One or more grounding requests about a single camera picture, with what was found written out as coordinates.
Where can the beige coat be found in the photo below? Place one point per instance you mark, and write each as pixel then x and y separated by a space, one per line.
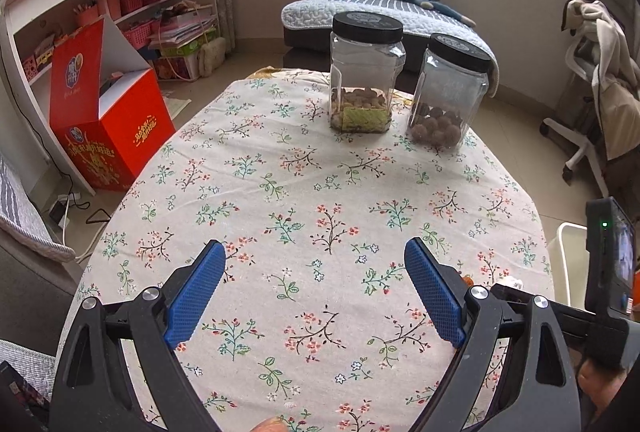
pixel 615 102

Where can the red storage basket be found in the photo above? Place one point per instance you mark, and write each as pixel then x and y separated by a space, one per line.
pixel 137 35

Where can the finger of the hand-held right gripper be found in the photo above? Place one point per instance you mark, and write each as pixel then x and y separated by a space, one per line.
pixel 580 318

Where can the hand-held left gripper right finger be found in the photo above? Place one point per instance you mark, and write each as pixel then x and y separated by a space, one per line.
pixel 435 292

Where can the grey quilted mattress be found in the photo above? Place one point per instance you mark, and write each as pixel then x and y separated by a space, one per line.
pixel 310 12

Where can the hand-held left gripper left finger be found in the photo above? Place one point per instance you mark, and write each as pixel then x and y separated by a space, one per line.
pixel 195 292

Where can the pink storage basket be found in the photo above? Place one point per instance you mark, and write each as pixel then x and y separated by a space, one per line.
pixel 131 2

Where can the white office chair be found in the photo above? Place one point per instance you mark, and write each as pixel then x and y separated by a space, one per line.
pixel 575 147

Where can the orange pencil cup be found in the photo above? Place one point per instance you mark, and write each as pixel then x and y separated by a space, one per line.
pixel 86 16

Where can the grey striped cushion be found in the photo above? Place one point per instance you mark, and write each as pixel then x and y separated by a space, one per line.
pixel 25 217

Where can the person's right hand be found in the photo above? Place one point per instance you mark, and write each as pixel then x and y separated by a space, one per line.
pixel 605 392

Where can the person's left hand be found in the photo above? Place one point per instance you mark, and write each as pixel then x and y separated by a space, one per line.
pixel 270 425

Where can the white power strip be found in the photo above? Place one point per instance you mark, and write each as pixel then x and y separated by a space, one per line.
pixel 62 209

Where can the red gift box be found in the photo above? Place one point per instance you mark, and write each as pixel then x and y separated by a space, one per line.
pixel 115 137

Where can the beige plush bag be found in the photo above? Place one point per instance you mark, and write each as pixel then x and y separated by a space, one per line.
pixel 211 57

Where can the clear jar with green label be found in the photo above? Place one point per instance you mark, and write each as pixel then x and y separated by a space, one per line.
pixel 367 72

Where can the floral tablecloth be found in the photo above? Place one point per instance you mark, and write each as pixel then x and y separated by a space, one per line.
pixel 300 192

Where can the clear jar of brown nuts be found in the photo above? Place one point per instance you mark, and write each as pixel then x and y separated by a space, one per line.
pixel 447 97

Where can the white plastic bin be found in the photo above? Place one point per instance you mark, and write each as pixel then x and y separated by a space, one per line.
pixel 565 252

